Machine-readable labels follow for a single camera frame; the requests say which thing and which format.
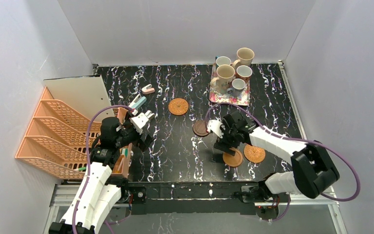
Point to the orange mesh file rack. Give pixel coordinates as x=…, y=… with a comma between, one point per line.
x=55, y=139

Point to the orange desk organizer tray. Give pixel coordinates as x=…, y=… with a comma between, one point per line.
x=121, y=167

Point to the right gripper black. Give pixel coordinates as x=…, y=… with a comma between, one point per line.
x=223, y=143

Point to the pink floral mug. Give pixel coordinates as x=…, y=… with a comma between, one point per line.
x=244, y=72

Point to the dark walnut wooden coaster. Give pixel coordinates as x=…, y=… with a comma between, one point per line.
x=199, y=128

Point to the woven rattan coaster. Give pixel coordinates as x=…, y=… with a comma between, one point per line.
x=254, y=154
x=178, y=106

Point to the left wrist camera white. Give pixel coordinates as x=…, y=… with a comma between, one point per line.
x=139, y=122

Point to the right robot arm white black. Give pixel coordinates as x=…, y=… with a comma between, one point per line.
x=312, y=172

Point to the tall beige mug rear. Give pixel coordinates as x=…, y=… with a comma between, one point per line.
x=244, y=57

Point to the blue mug white inside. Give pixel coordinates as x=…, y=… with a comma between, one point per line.
x=222, y=60

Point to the white folder board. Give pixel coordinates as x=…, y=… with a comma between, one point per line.
x=86, y=94

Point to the beige mug front left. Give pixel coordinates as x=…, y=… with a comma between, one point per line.
x=224, y=77

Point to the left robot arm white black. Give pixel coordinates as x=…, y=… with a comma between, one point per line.
x=94, y=198

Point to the pink mini stapler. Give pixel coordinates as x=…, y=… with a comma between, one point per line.
x=148, y=89

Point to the floral tray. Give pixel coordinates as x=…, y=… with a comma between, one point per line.
x=215, y=97

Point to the small grey heart mug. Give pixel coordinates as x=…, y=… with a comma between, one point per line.
x=237, y=87

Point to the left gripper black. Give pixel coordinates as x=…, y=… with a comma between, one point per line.
x=145, y=139

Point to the blue white stapler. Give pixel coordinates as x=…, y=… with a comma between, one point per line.
x=137, y=102

